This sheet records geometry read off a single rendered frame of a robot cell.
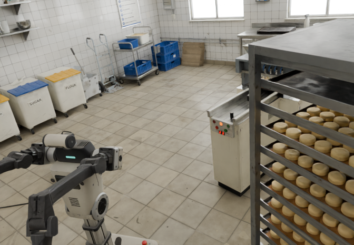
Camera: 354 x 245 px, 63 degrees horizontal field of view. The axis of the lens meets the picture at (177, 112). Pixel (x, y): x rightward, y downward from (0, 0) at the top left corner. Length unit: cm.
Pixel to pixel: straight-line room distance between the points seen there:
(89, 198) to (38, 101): 359
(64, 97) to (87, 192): 382
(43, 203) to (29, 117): 405
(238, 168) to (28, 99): 352
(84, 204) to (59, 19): 471
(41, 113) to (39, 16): 175
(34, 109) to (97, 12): 254
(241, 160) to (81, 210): 151
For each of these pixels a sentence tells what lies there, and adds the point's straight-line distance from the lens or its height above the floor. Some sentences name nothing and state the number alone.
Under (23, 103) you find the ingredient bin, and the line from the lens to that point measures 508.
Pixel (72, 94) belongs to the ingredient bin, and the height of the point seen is 37.
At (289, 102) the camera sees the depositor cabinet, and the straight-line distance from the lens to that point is 303.
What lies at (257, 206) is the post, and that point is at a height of 113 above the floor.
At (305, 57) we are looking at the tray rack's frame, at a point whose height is 181.
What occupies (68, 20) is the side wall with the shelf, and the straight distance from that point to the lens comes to 618.
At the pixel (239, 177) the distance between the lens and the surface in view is 286.
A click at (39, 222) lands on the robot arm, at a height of 131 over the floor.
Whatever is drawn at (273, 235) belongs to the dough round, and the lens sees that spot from 145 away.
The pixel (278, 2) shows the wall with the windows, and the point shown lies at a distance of 634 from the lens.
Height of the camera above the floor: 205
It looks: 25 degrees down
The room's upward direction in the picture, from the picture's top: 8 degrees counter-clockwise
